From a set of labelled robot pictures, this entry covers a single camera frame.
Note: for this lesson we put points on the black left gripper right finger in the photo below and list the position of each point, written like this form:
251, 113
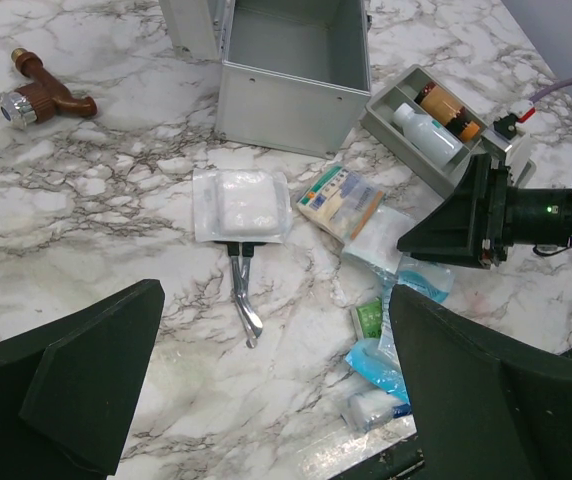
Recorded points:
486, 406

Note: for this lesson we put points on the grey plastic tray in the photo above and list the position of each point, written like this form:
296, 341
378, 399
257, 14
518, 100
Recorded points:
378, 120

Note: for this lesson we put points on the blue alcohol pad bag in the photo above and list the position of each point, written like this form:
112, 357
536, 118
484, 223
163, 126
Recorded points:
433, 280

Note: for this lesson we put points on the white medicine bottle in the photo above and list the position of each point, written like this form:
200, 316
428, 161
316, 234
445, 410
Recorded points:
427, 135

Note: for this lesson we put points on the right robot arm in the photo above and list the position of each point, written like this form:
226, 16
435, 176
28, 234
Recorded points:
538, 217

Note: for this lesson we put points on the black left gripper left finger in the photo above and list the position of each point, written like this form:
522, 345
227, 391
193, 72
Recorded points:
69, 389

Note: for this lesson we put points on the blue white bandage roll pack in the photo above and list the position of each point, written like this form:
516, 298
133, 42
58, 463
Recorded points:
381, 395

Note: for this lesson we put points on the white gauze pack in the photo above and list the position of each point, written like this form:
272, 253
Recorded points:
241, 206

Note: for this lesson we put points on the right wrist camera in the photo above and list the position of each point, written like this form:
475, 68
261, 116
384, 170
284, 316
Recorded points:
510, 128

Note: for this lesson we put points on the brown faucet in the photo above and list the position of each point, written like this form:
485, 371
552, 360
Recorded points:
42, 99

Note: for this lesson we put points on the grey metal medicine box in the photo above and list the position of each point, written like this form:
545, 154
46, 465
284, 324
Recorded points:
295, 74

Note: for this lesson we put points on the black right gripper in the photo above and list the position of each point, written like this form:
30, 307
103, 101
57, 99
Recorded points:
466, 229

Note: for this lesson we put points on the bandage packet blue orange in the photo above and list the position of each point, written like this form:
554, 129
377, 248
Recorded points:
340, 201

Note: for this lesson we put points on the brown medicine bottle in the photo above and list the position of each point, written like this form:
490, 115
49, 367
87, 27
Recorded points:
448, 111

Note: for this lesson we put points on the small green box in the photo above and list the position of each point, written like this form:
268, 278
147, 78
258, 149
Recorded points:
367, 319

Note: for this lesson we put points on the clear white pad packet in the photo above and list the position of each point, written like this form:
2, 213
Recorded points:
376, 244

